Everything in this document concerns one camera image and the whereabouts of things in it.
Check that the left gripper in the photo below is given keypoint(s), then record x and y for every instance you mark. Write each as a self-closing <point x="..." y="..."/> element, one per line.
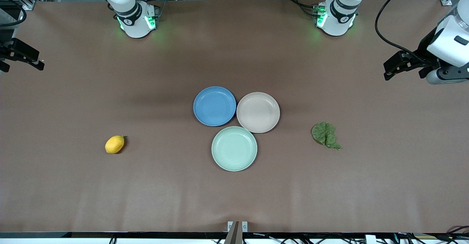
<point x="422" y="54"/>

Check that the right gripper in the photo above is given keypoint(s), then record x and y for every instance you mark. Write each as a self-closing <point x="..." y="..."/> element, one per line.
<point x="8" y="50"/>

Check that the green lettuce leaf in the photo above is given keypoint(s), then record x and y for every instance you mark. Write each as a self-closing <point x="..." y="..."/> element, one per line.
<point x="324" y="133"/>

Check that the yellow lemon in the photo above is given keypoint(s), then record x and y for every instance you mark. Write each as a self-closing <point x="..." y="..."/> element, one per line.
<point x="114" y="144"/>

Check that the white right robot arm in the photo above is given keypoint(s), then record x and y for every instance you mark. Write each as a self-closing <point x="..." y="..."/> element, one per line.
<point x="126" y="6"/>

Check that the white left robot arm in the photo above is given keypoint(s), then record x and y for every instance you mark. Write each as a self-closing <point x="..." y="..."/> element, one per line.
<point x="339" y="13"/>

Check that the beige plate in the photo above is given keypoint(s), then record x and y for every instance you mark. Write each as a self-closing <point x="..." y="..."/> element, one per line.
<point x="258" y="112"/>

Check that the brown table cover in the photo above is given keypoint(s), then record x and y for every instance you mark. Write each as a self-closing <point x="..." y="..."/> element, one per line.
<point x="146" y="192"/>

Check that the light green plate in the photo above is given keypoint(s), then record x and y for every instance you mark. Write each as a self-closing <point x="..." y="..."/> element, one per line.
<point x="234" y="148"/>

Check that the blue plate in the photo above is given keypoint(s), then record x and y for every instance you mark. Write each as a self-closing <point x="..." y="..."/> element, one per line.
<point x="214" y="106"/>

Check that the metal table edge bracket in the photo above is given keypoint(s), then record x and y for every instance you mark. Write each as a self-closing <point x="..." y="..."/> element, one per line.
<point x="237" y="229"/>

